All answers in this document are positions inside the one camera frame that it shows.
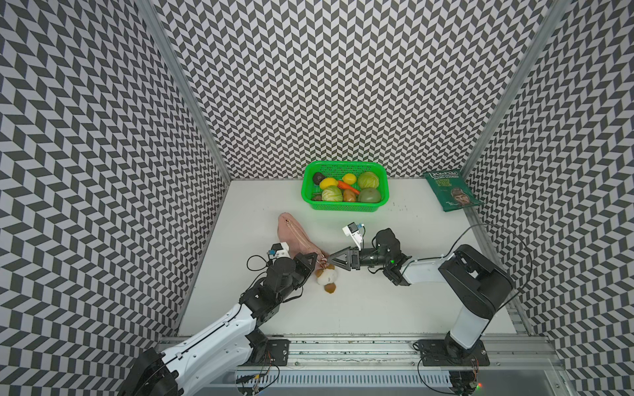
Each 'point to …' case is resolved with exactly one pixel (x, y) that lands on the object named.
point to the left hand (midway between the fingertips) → (318, 256)
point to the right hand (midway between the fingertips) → (330, 263)
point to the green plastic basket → (311, 193)
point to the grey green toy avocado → (369, 195)
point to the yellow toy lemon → (349, 178)
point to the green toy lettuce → (332, 194)
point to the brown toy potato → (348, 195)
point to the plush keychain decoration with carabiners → (326, 275)
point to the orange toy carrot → (343, 186)
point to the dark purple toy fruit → (317, 177)
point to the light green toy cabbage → (367, 180)
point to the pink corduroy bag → (299, 243)
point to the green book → (451, 190)
